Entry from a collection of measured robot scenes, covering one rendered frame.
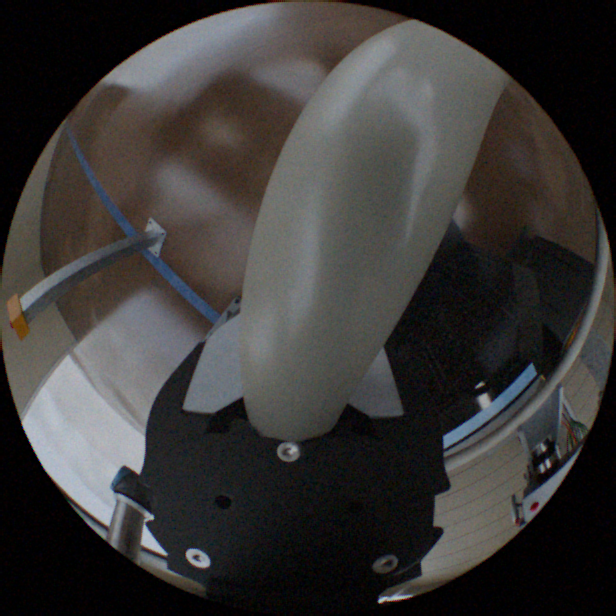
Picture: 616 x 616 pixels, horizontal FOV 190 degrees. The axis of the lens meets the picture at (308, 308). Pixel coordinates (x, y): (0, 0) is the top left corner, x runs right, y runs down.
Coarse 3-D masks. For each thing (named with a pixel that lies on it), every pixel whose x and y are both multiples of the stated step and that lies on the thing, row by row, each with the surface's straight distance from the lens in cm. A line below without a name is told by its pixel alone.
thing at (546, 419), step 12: (552, 396) 54; (540, 408) 54; (552, 408) 61; (528, 420) 53; (540, 420) 60; (552, 420) 69; (528, 432) 60; (540, 432) 69; (552, 432) 79; (528, 444) 70; (528, 456) 66; (528, 468) 92
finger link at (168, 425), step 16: (192, 352) 9; (176, 368) 9; (192, 368) 9; (176, 384) 8; (160, 400) 8; (176, 400) 8; (160, 416) 8; (176, 416) 7; (192, 416) 7; (208, 416) 7; (160, 432) 7; (176, 432) 7; (192, 432) 7; (208, 432) 7; (224, 432) 8; (160, 448) 7; (144, 464) 7; (144, 480) 7
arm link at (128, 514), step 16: (112, 480) 85; (128, 480) 83; (128, 496) 81; (144, 496) 83; (112, 512) 84; (128, 512) 80; (144, 512) 83; (112, 528) 79; (128, 528) 78; (112, 544) 78; (128, 544) 77
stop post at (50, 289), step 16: (128, 240) 127; (144, 240) 131; (160, 240) 138; (96, 256) 114; (112, 256) 118; (128, 256) 128; (64, 272) 107; (80, 272) 108; (96, 272) 116; (32, 288) 107; (48, 288) 103; (64, 288) 107; (16, 304) 103; (32, 304) 102; (48, 304) 107; (16, 320) 99
